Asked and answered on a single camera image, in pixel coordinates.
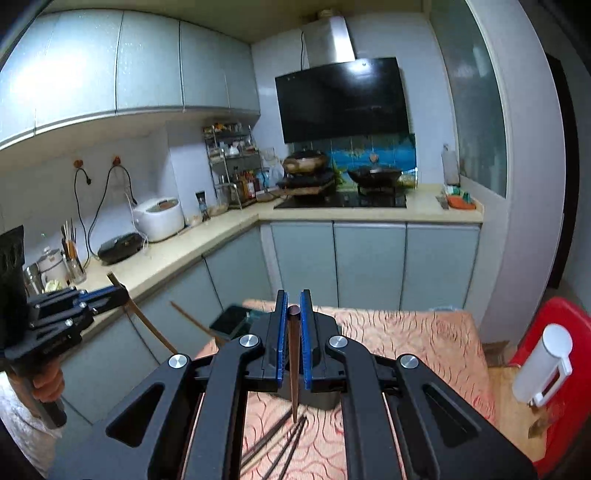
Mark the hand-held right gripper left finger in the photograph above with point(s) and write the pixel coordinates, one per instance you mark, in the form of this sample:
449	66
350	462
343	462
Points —
279	339

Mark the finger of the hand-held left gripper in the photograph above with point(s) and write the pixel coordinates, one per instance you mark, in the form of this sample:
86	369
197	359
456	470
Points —
108	308
104	293

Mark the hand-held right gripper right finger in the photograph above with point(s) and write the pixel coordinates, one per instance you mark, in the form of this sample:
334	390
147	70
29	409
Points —
305	344

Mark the brown wooden chopstick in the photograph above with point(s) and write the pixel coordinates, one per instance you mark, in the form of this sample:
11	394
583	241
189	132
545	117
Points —
147	323
294	364
196	322

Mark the black utensil holder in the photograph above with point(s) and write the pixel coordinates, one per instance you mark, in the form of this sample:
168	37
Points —
233	321

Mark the dark chopstick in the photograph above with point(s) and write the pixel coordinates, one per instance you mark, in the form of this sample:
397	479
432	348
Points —
288	450
295	454
272	439
265	436

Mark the person's left forearm white sleeve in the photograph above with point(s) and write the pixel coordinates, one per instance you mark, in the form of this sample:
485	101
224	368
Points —
18	424

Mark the person's left hand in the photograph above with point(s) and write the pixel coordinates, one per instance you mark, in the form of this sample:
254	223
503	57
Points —
48	383

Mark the steel utensil cup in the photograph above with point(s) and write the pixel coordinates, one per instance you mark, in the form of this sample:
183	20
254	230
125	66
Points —
76	270

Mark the black electric griddle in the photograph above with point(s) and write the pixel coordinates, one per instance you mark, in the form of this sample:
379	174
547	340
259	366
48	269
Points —
120	248

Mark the white ceramic jar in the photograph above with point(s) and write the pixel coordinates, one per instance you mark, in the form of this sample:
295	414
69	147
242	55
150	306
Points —
50	267

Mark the white rice cooker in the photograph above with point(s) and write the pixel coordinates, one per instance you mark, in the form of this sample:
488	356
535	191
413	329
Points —
159	219

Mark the grey base cabinets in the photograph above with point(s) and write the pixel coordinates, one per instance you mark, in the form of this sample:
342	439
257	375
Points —
369	263

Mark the orange rose-patterned tablecloth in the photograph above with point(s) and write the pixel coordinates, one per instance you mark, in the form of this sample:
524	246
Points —
415	341

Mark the black pepper grinder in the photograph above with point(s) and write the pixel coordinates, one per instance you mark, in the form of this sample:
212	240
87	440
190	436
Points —
201	207

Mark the black glass cooktop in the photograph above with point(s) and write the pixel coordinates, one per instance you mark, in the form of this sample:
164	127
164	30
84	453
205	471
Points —
341	201

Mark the red-labelled sauce bottle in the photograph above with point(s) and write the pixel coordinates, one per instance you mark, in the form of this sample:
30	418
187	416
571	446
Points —
251	187

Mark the stacked black pans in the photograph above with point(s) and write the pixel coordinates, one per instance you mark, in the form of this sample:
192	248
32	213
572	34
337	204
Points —
304	182

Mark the clear plastic bag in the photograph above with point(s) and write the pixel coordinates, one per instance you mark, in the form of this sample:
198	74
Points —
272	168

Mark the brown clay pot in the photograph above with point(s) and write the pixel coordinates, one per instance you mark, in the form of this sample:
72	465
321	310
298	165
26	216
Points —
304	162

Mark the black wok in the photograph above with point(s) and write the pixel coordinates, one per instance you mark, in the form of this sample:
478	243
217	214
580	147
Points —
374	174

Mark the metal spice rack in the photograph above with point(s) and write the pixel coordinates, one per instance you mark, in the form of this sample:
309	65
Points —
231	159

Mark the blue backsplash picture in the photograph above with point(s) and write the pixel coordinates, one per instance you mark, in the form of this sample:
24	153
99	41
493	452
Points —
360	154

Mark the orange dish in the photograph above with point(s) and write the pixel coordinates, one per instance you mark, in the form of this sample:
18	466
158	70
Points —
461	201

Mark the white plastic bottle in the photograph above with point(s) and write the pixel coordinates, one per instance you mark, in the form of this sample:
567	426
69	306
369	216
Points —
449	168

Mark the white plastic dispenser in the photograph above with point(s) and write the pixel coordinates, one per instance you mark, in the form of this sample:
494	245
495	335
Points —
542	369

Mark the black range hood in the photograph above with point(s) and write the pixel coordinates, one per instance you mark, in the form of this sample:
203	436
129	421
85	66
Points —
341	101

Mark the red plastic chair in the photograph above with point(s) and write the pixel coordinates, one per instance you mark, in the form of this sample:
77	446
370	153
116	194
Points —
577	415

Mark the frosted glass window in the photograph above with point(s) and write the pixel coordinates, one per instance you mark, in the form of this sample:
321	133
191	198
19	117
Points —
471	92

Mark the grey wall cabinets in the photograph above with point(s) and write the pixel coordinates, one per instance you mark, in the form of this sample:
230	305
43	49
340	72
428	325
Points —
147	60

